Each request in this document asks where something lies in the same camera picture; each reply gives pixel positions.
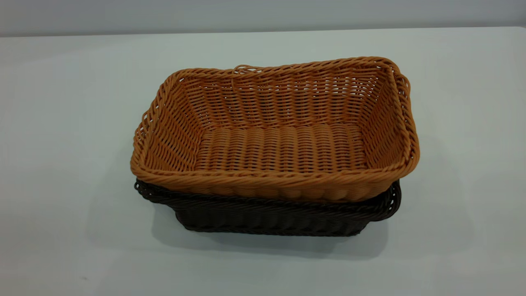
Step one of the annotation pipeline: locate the orange woven basket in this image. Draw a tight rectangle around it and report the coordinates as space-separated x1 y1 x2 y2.
130 56 421 203

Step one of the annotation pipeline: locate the black woven basket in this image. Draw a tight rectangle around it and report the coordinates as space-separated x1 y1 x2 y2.
134 178 402 237

